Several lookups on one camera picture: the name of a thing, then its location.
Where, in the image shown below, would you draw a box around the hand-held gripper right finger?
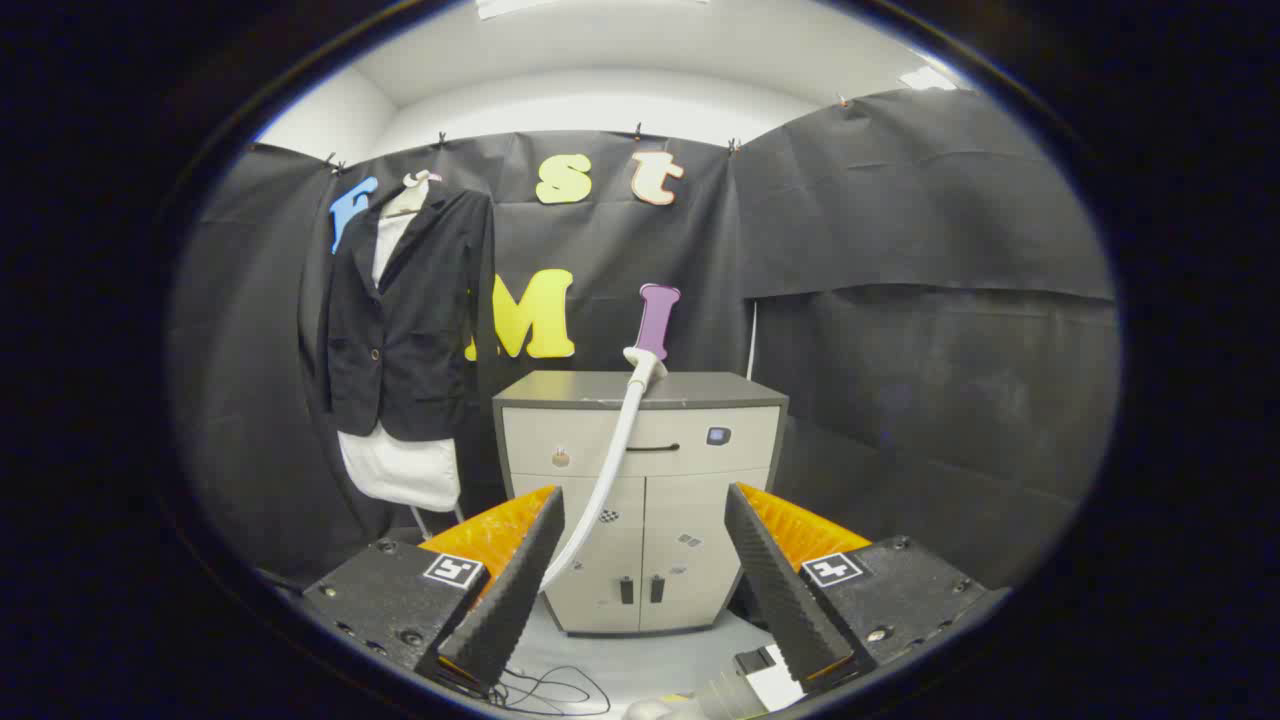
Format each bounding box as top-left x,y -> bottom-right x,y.
724,482 -> 1011,696

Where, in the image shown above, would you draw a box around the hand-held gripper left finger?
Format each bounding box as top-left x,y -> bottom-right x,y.
300,485 -> 566,701

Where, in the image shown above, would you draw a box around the white shirt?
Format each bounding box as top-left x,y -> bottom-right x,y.
337,210 -> 463,513

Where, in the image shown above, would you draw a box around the black suit jacket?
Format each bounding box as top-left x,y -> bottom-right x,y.
318,180 -> 496,443

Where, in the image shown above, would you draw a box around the white garment stand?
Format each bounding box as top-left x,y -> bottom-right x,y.
410,503 -> 469,541

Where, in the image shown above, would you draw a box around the white clothes hanger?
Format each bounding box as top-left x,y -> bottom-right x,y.
380,170 -> 443,219

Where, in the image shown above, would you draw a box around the grey cabinet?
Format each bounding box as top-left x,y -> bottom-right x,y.
492,370 -> 791,638

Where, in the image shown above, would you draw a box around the black backdrop cloth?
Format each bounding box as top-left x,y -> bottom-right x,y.
168,88 -> 1121,591

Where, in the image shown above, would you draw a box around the black floor cables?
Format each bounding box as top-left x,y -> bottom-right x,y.
490,665 -> 613,717

